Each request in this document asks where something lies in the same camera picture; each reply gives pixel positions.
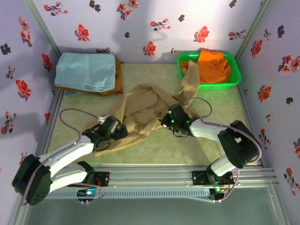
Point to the left controller board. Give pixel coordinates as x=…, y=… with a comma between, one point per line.
x=86, y=193

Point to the controller board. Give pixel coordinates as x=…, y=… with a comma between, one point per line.
x=219, y=192
x=86, y=193

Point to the right controller board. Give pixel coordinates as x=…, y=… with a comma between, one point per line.
x=219, y=192

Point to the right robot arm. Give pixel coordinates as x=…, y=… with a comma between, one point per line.
x=236, y=145

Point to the beige trousers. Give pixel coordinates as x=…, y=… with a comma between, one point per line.
x=140, y=103

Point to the right aluminium corner post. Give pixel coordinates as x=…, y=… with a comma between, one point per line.
x=254, y=30

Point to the brown folded trousers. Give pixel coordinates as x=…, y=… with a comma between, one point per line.
x=119, y=79

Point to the orange trousers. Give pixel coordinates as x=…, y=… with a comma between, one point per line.
x=211, y=55
x=211, y=72

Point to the left aluminium corner post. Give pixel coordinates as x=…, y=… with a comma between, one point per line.
x=43, y=28

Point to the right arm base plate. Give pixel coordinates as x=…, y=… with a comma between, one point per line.
x=199, y=178

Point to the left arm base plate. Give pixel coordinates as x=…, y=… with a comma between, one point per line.
x=103, y=179

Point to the aluminium corner post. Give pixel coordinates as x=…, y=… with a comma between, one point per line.
x=43, y=28
x=254, y=30

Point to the green plastic basket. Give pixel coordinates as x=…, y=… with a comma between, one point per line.
x=211, y=87

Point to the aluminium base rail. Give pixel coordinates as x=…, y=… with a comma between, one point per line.
x=152, y=175

